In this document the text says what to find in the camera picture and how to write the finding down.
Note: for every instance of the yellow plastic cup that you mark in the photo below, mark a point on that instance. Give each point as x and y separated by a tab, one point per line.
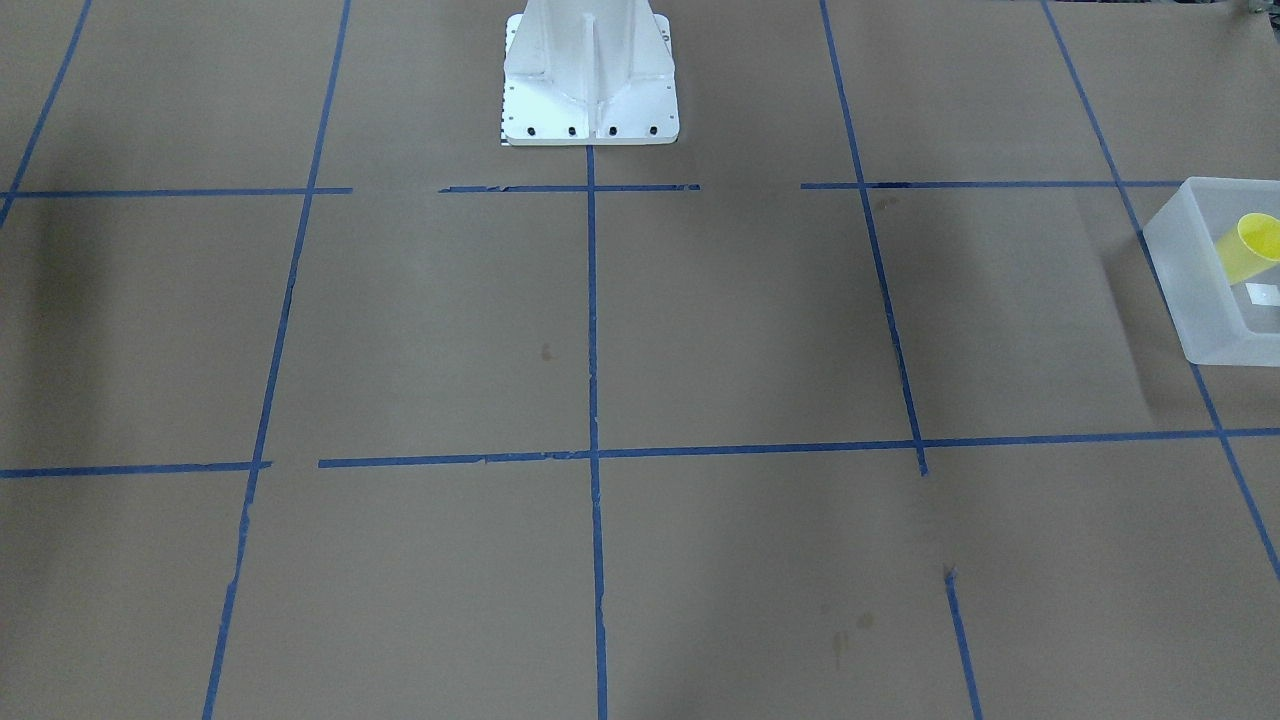
1249	248

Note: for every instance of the clear plastic bin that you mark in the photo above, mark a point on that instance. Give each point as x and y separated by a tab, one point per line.
1219	323

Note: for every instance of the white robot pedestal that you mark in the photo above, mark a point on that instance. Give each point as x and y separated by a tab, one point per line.
579	73

